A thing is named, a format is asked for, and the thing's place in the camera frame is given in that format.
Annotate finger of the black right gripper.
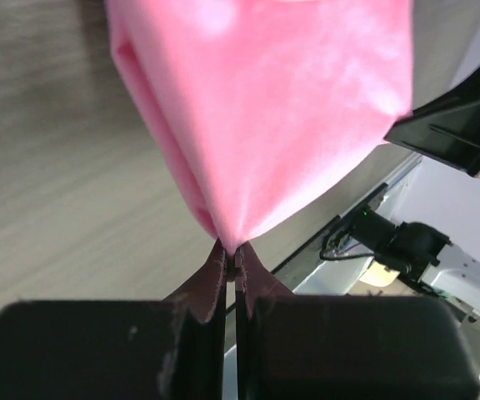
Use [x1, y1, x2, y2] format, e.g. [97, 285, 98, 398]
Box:
[384, 66, 480, 178]

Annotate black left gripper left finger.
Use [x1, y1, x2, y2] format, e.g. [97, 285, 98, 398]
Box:
[0, 243, 228, 399]

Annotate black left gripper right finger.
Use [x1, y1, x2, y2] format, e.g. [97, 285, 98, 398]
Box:
[233, 244, 480, 399]

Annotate light pink t shirt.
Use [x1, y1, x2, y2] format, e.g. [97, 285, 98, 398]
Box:
[105, 0, 413, 253]

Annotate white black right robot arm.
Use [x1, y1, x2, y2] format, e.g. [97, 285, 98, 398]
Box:
[319, 66, 480, 313]

